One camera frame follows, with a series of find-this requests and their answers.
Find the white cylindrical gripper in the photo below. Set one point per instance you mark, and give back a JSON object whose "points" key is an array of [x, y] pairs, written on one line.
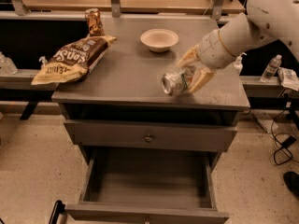
{"points": [[212, 51]]}

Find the green silver 7up can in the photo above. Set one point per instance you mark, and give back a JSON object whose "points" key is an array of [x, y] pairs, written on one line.
{"points": [[177, 80]]}

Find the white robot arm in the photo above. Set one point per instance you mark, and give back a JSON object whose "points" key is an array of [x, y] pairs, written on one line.
{"points": [[264, 22]]}

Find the grey drawer cabinet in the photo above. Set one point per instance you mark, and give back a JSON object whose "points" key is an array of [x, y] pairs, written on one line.
{"points": [[126, 85]]}

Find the brown patterned drink can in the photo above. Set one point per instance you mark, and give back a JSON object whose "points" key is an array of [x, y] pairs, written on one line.
{"points": [[93, 19]]}

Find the grey top drawer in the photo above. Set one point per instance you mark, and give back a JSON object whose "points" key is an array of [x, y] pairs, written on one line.
{"points": [[150, 135]]}

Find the grey open middle drawer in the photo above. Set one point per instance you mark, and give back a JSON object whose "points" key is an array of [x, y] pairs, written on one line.
{"points": [[148, 186]]}

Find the white pump sanitizer bottle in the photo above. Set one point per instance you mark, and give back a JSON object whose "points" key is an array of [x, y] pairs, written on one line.
{"points": [[238, 65]]}

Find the white paper bowl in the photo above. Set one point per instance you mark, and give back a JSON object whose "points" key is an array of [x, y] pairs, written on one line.
{"points": [[159, 40]]}

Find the clear plastic water bottle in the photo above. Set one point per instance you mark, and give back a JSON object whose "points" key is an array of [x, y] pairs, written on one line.
{"points": [[271, 69]]}

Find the white wipes packet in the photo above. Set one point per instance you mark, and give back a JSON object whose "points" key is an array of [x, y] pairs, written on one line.
{"points": [[288, 78]]}

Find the brown yellow chip bag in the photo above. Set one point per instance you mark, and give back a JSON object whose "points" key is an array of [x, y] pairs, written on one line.
{"points": [[74, 61]]}

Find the small left pump bottle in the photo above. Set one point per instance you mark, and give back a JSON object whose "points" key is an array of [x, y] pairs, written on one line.
{"points": [[43, 61]]}

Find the clear plastic container left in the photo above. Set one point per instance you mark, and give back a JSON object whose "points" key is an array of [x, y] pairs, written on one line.
{"points": [[7, 64]]}

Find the black handle bottom left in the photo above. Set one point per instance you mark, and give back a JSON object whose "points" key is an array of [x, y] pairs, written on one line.
{"points": [[57, 209]]}

